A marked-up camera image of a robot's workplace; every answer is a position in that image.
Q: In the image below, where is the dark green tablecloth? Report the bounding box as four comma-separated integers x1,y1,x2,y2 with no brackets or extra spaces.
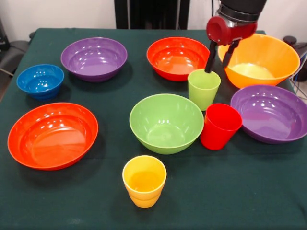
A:
0,28,307,230

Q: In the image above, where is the small blue plastic bowl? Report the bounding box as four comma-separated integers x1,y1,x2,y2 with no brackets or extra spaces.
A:
16,64,65,101

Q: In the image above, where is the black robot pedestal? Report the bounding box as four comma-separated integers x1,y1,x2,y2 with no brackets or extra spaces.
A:
114,0,190,30

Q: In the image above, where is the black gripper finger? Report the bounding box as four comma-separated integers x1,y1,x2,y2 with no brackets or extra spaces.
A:
222,39,240,69
204,41,218,74

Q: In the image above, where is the green plastic cup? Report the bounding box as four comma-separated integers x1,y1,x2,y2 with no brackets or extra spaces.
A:
188,69,222,112

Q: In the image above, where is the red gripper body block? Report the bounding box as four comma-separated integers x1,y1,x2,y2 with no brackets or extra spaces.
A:
206,16,259,46

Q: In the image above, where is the yellow plastic cup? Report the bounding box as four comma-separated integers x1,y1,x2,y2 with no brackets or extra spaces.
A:
122,155,167,209

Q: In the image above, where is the purple plastic bowl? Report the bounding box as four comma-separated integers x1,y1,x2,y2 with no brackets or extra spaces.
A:
230,84,307,145
60,37,128,83

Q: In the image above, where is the red plastic cup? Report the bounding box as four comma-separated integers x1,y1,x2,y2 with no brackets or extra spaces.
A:
200,103,243,151

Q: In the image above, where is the black chair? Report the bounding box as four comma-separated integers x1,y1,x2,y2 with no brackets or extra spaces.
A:
0,39,31,72
283,35,307,57

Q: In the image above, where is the large orange plastic bowl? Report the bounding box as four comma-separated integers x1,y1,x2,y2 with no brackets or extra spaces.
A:
217,33,301,89

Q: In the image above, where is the green plastic bowl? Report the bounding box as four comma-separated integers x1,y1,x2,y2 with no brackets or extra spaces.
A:
129,93,205,155

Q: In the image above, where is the orange-red plastic bowl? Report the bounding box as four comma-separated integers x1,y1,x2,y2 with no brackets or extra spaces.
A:
7,102,99,171
146,36,211,82

